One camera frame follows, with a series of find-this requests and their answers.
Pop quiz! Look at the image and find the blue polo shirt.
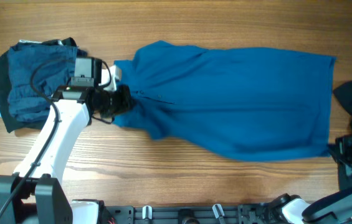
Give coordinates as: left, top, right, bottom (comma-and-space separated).
115, 41, 336, 162

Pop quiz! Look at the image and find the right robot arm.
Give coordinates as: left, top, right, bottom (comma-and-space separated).
264, 135, 352, 223

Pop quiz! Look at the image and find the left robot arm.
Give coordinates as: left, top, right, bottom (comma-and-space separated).
0, 57, 133, 223

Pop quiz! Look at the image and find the folded navy blue garment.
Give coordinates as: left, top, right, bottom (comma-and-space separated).
7, 44, 79, 123

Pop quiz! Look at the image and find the folded black garment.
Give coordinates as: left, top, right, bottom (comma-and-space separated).
0, 37, 87, 133

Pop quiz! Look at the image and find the left black cable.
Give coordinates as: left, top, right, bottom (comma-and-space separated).
0, 57, 116, 224

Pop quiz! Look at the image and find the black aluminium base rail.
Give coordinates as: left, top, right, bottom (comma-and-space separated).
107, 203, 286, 224

